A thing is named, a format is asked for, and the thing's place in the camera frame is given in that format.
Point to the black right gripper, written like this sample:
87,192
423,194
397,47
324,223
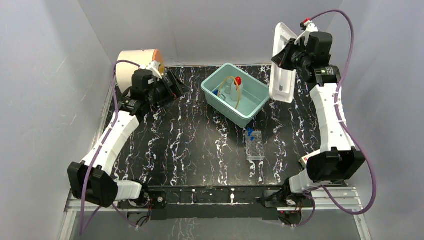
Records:
281,59

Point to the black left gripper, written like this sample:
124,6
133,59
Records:
168,87

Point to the white plastic bin lid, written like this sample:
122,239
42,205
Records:
283,73

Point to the white wash bottle red cap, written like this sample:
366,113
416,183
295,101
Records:
236,89

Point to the clear acrylic test tube rack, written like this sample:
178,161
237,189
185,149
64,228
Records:
254,149

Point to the small clear glass jar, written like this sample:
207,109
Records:
228,86

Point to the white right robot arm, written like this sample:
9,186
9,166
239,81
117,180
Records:
338,158

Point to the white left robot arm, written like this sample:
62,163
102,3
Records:
181,137

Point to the cream cylindrical centrifuge machine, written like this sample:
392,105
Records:
124,70

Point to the teal plastic bin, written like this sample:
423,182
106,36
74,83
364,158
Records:
254,96

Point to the small paper label card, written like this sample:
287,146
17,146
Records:
304,160

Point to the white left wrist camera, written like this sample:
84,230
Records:
154,67

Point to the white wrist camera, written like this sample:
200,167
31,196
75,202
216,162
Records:
154,67
308,27

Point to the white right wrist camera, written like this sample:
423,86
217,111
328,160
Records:
308,27

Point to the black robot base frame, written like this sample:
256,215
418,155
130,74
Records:
219,202

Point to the aluminium rail frame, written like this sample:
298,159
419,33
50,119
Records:
348,197

